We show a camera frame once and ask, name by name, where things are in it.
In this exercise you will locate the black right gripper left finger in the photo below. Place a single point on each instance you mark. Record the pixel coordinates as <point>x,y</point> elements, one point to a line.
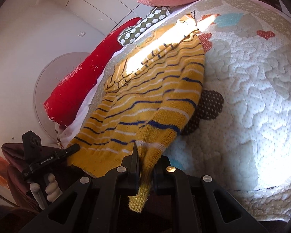
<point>89,204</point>

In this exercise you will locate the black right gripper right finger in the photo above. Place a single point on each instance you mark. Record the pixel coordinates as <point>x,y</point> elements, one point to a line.
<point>197,204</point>

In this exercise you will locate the yellow striped knit sweater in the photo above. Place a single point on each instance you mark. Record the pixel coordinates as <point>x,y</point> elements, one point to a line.
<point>148,100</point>

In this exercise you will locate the left hand in white glove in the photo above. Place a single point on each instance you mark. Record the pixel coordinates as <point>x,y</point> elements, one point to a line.
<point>51,186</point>

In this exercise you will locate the dark maroon sleeve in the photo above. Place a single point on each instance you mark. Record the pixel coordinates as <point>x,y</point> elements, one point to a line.
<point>12,219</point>

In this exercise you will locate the long red pillow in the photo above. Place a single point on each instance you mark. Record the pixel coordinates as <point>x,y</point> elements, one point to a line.
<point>65,100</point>

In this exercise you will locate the beige patchwork quilt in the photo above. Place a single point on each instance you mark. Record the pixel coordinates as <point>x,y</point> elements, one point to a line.
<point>244,138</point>

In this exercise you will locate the green patterned small pillow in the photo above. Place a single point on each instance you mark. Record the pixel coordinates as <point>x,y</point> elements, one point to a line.
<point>131,34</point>

